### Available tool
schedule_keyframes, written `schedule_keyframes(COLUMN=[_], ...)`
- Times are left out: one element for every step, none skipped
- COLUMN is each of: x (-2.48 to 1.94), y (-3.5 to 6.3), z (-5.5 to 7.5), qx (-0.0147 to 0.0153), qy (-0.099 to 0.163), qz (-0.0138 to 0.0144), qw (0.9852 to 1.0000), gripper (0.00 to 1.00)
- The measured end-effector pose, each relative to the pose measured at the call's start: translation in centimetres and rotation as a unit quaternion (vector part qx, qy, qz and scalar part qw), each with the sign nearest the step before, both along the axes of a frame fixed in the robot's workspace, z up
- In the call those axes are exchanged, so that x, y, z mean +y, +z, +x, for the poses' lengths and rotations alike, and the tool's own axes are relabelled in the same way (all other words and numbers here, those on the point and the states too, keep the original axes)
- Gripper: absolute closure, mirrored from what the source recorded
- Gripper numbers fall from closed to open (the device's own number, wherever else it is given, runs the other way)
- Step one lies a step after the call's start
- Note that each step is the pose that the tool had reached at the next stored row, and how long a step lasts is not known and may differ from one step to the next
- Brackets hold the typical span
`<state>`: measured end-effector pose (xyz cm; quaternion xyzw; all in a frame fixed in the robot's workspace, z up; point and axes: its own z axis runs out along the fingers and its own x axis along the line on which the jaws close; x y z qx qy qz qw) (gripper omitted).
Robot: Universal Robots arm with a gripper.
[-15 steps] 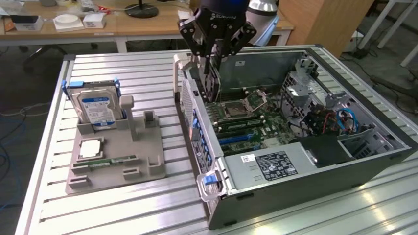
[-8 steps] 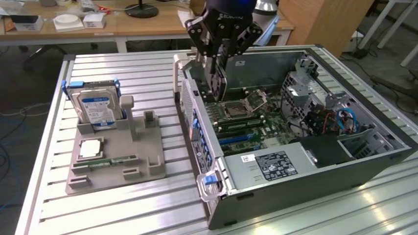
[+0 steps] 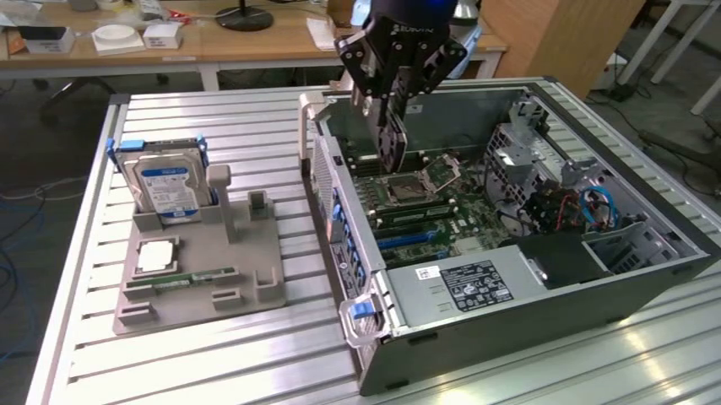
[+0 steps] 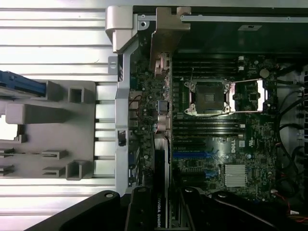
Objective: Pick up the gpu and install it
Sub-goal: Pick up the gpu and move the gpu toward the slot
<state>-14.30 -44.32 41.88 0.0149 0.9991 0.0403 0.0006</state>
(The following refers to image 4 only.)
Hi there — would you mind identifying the silver chipset heatsink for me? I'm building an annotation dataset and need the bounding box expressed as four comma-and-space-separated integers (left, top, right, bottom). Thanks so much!
224, 164, 248, 188

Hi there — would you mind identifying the blue expansion slot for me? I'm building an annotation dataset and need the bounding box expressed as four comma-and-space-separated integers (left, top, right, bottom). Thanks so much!
173, 151, 218, 160

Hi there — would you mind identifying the green motherboard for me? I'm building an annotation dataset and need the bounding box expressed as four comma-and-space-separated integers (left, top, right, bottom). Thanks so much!
129, 48, 303, 212

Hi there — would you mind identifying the gray parts rack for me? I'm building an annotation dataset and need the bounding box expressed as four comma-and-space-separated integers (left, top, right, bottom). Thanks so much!
0, 80, 97, 181

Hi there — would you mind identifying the CPU socket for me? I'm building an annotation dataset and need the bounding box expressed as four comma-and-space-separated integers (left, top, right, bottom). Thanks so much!
184, 80, 232, 118

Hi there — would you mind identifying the black open PC case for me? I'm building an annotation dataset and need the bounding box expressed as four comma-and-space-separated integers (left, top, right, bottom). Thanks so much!
105, 4, 308, 231

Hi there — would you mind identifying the metal socket cover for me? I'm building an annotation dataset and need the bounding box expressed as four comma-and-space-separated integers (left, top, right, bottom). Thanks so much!
228, 78, 270, 114

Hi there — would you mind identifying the hard disk with blue caddy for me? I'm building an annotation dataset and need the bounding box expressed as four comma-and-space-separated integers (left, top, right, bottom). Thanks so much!
0, 69, 47, 100

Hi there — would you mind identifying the black wire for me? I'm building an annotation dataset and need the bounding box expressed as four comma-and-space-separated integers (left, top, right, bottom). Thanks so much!
276, 64, 308, 193

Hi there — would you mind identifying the beige case handle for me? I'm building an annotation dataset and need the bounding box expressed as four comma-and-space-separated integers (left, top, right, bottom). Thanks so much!
105, 6, 135, 54

